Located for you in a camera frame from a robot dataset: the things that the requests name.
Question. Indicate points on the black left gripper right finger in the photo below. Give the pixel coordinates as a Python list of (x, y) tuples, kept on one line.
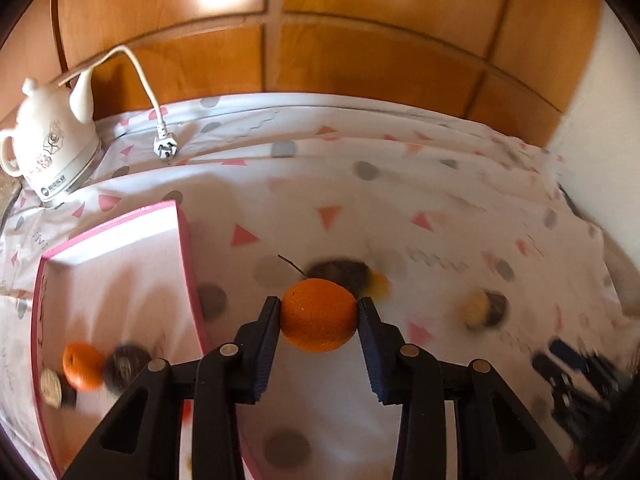
[(406, 375)]

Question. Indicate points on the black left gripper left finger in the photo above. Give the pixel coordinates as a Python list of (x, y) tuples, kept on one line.
[(235, 373)]

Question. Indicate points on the small yellow round fruit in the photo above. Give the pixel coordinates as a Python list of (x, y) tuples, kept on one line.
[(376, 286)]

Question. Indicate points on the orange mandarin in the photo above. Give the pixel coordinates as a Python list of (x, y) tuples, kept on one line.
[(318, 315)]

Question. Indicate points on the dark purple round fruit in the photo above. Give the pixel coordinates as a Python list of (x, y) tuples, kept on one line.
[(122, 366)]

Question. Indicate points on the dark fruit with stem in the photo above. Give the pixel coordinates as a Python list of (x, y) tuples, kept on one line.
[(353, 275)]

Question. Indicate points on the pink-edged white tray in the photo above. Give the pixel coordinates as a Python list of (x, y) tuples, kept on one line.
[(129, 280)]

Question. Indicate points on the patterned white tablecloth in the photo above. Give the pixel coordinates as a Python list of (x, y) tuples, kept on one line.
[(440, 206)]

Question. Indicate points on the orange in tray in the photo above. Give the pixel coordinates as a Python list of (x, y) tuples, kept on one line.
[(83, 366)]

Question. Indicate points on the white ceramic electric kettle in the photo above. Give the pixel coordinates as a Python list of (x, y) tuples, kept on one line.
[(54, 139)]

